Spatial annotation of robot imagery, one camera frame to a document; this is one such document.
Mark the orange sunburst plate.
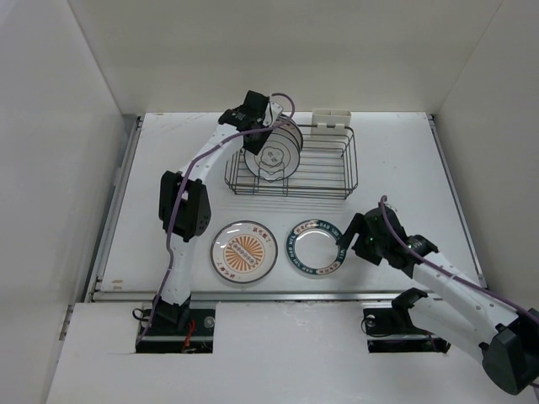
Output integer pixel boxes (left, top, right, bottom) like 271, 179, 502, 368
210, 221, 279, 284
269, 120, 303, 152

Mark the green rim lettered plate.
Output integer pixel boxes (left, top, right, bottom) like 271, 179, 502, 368
286, 219, 346, 278

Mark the white plate green emblem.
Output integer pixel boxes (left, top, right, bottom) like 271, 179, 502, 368
244, 134, 300, 182

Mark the orange sunburst plate front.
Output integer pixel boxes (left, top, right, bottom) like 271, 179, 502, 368
210, 221, 279, 284

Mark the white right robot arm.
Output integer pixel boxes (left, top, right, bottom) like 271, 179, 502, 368
336, 199, 538, 396

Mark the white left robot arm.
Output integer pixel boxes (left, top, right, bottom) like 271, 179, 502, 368
150, 90, 289, 334

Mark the white plastic cutlery holder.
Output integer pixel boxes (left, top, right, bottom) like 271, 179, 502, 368
311, 109, 352, 136

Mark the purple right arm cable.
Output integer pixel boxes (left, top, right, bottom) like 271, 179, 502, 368
378, 195, 539, 321

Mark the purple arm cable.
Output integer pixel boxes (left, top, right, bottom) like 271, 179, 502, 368
378, 195, 539, 321
138, 93, 296, 344

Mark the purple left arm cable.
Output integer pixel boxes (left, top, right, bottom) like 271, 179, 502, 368
138, 93, 296, 344

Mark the metal wire dish rack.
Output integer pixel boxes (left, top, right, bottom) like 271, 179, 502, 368
224, 123, 358, 199

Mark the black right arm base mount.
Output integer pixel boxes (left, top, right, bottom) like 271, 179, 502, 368
361, 307, 451, 354

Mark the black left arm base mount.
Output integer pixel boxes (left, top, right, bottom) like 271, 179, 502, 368
132, 307, 216, 354

